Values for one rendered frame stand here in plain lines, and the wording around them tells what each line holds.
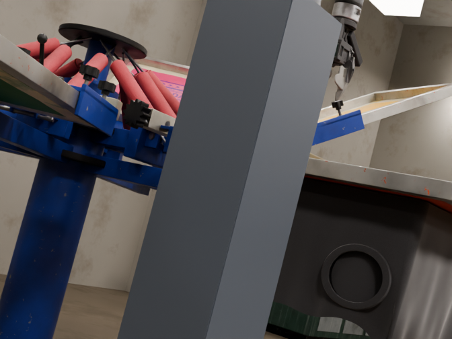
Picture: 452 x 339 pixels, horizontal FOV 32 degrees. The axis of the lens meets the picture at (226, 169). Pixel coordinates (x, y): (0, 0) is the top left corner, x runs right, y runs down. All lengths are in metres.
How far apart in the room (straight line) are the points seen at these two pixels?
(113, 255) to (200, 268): 6.47
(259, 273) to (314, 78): 0.36
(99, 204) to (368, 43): 5.38
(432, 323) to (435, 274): 0.13
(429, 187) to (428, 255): 0.20
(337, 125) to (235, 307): 1.53
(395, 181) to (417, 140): 10.10
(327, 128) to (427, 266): 1.04
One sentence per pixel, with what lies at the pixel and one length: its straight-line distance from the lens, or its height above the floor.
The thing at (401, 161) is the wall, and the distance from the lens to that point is 11.81.
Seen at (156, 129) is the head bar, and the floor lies 0.99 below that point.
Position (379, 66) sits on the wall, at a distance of 11.88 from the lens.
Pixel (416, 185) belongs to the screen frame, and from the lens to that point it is 1.68.
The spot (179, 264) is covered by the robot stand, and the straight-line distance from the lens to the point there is 1.33.
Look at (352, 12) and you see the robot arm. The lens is 2.17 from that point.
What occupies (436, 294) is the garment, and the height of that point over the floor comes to 0.76.
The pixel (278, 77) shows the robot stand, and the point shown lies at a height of 1.05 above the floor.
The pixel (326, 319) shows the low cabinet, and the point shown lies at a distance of 7.60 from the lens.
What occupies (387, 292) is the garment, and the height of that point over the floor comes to 0.74.
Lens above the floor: 0.77
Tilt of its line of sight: 5 degrees up
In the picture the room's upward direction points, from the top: 15 degrees clockwise
